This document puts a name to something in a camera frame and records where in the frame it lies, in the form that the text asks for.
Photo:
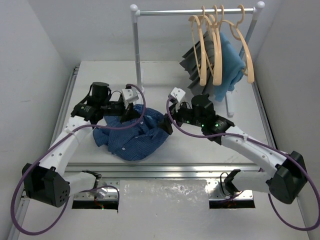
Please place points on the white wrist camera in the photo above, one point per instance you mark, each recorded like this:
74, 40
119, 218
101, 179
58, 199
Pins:
177, 94
129, 95

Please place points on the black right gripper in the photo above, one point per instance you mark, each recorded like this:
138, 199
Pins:
176, 111

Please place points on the aluminium left side rail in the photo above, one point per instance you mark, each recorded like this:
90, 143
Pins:
22, 202

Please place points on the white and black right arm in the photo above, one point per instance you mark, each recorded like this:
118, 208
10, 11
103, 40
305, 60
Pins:
281, 174

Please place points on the aluminium right side rail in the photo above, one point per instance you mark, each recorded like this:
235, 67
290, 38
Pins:
273, 147

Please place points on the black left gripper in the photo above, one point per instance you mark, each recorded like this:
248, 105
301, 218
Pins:
126, 111

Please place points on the empty beige hanger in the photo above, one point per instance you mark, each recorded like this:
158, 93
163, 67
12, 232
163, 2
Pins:
248, 70

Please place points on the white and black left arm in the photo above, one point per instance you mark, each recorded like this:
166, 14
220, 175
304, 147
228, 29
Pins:
44, 180

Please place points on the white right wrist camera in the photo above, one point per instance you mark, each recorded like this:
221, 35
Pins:
177, 94

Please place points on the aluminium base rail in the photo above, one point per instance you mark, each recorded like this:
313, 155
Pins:
113, 173

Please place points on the beige hanger with blue cloth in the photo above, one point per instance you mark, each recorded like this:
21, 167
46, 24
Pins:
218, 62

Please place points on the beige hanger with grey cloth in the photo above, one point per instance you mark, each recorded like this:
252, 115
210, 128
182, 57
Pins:
209, 40

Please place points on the blue plaid button shirt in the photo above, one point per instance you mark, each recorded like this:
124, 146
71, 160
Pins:
135, 143

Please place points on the light blue cloth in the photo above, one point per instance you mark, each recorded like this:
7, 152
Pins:
232, 66

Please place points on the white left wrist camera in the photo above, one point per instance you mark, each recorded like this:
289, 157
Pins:
129, 95

